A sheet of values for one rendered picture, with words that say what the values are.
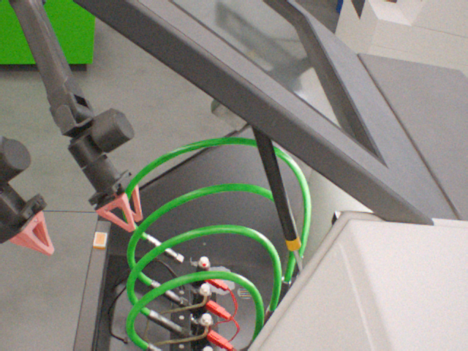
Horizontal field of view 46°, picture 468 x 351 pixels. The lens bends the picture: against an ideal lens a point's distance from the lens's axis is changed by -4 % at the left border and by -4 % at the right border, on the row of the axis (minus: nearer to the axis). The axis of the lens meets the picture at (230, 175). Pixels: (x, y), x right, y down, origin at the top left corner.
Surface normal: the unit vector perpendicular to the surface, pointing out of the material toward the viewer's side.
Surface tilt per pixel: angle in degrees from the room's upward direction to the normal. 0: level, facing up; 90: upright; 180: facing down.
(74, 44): 90
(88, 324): 0
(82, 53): 90
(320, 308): 76
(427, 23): 90
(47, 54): 54
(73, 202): 0
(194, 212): 90
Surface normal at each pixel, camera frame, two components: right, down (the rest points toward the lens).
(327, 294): -0.92, -0.29
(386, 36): -0.06, 0.55
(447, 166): 0.17, -0.82
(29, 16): -0.33, -0.16
